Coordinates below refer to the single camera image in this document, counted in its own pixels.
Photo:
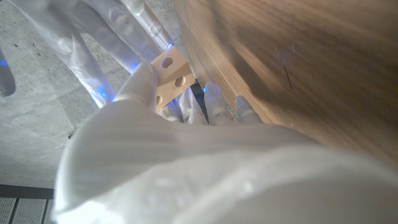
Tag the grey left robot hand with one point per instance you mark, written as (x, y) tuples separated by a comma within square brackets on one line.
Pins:
[(186, 174)]

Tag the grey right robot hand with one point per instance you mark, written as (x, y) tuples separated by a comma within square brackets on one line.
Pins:
[(93, 40)]

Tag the small wooden block with holes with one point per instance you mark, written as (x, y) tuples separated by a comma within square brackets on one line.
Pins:
[(172, 77)]

